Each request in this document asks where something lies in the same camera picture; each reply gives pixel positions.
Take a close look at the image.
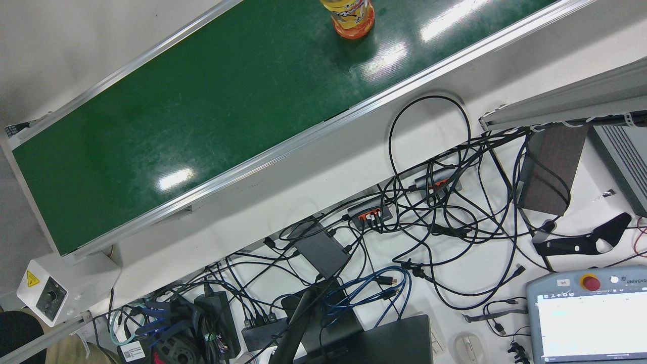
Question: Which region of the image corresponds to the black hub with orange ports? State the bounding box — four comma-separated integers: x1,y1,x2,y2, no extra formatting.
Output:
347,197,394,231
414,169,463,199

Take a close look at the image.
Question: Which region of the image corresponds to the dark grey flat box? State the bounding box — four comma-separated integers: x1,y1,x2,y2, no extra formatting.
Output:
292,221,352,279

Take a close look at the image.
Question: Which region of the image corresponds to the green conveyor belt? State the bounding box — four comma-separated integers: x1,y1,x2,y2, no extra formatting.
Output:
0,0,599,266

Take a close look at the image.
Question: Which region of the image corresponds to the black monitor stand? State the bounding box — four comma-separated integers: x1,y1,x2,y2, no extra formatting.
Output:
270,281,364,364

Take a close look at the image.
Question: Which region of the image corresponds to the black multiport hub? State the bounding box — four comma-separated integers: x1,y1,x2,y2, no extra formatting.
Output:
242,313,289,352

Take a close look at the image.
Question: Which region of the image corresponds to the orange juice bottle yellow cap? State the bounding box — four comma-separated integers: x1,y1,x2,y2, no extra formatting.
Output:
320,0,376,40

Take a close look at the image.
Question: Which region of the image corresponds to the black power adapter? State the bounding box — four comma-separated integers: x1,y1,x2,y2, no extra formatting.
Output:
195,291,242,359

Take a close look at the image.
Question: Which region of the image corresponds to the white computer mouse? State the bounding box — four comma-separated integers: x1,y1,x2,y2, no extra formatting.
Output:
454,331,488,364

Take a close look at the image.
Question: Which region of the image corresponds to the black blue mechanical device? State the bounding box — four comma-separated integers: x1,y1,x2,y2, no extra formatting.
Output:
134,298,203,364

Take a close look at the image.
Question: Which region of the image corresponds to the dark brown wooden block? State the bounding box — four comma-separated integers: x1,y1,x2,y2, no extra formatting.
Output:
517,124,589,217

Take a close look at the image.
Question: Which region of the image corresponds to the black plug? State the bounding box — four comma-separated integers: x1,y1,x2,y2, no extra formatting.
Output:
508,341,531,364

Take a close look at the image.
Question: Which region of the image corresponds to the white printed label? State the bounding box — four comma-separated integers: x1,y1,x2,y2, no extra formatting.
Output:
119,341,147,362

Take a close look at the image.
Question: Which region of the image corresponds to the white conveyor control box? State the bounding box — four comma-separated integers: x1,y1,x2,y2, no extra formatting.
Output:
17,251,122,328

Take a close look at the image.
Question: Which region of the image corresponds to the grey teach pendant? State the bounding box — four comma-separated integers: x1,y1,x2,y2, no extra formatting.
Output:
526,265,647,364

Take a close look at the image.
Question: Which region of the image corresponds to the grey finned power supply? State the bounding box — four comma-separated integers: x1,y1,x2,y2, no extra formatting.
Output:
588,124,647,218

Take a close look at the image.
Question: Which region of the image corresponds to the person in tan shirt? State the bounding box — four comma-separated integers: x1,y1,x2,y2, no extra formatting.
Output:
0,310,122,364

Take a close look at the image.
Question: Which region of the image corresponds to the blue cable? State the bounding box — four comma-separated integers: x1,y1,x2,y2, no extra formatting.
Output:
321,265,412,329

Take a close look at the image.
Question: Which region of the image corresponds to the long black looped cable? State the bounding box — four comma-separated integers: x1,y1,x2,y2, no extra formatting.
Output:
388,95,473,213

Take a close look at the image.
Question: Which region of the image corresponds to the black metal bracket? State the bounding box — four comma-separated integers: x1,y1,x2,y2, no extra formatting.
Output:
533,212,632,257

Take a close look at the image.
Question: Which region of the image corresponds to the aluminium profile post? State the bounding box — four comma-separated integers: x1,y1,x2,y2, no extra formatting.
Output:
479,57,647,132

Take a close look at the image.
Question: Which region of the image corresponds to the aluminium rail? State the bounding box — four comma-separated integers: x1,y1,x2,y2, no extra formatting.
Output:
0,311,94,364

